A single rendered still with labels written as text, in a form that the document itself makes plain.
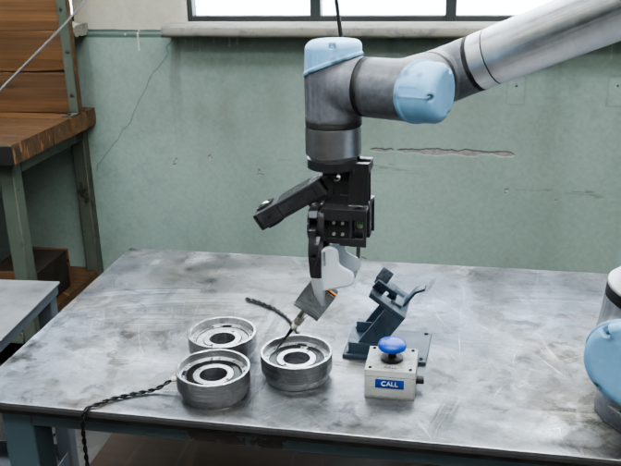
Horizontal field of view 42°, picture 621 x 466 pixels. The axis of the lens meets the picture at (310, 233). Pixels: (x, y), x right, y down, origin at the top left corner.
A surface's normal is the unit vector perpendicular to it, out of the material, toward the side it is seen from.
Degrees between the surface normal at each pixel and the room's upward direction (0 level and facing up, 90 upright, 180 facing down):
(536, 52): 110
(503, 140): 90
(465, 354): 0
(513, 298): 0
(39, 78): 90
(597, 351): 98
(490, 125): 90
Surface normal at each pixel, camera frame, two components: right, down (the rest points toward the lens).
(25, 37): -0.18, 0.34
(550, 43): -0.39, 0.61
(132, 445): -0.02, -0.94
